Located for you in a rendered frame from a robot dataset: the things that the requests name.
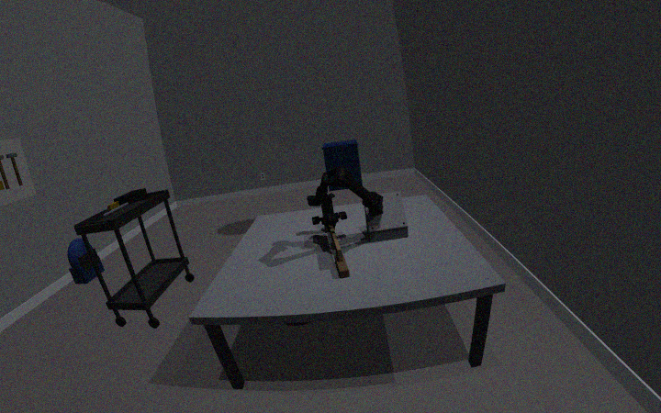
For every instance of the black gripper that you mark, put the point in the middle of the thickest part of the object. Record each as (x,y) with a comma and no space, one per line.
(317,220)

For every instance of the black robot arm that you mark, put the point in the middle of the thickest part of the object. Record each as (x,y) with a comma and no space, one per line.
(342,178)

